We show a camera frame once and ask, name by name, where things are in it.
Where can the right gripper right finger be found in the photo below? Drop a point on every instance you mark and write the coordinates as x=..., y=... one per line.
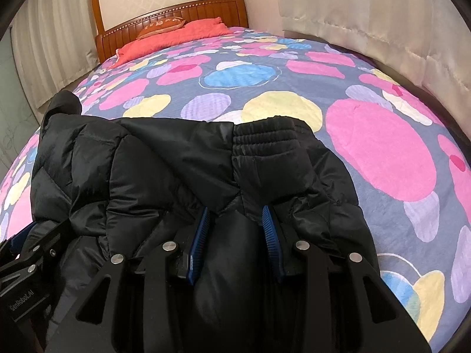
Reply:
x=273, y=244

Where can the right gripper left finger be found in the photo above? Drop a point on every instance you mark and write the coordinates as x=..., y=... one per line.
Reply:
x=198, y=247

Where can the black puffer jacket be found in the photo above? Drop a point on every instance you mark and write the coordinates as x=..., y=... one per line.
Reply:
x=134, y=191

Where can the frosted glass door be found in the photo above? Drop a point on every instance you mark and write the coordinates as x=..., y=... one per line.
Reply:
x=17, y=121

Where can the colourful dotted bed sheet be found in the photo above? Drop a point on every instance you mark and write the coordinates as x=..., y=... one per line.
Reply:
x=411, y=173

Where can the red folded blanket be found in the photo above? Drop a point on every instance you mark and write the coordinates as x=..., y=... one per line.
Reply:
x=194, y=30

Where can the orange embroidered pillow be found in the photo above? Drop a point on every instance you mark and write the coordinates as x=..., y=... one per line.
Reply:
x=162, y=26

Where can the left beige curtain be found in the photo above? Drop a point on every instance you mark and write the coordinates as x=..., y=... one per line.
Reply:
x=53, y=44

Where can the beige curtain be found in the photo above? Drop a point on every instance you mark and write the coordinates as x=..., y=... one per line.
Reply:
x=53, y=44
x=426, y=41

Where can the right beige curtain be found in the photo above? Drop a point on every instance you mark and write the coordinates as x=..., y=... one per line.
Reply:
x=426, y=41

